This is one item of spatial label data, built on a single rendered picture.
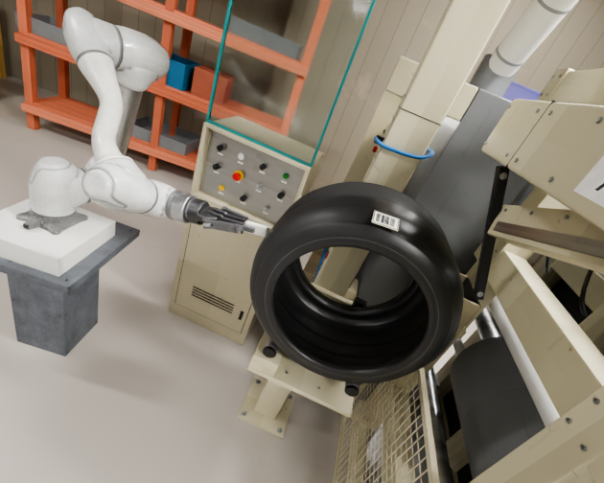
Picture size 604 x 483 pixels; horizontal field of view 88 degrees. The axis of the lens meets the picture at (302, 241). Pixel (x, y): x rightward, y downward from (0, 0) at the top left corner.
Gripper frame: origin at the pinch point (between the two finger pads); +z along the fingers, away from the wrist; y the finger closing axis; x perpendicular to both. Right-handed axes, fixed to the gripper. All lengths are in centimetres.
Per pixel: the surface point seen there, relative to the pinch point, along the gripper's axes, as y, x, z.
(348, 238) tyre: -12.2, -11.2, 25.7
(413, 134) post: 27, -32, 36
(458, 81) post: 27, -48, 43
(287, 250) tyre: -12.0, -3.2, 12.3
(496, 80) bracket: 81, -54, 66
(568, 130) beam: -10, -42, 57
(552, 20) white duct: 67, -73, 71
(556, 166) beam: -15, -37, 56
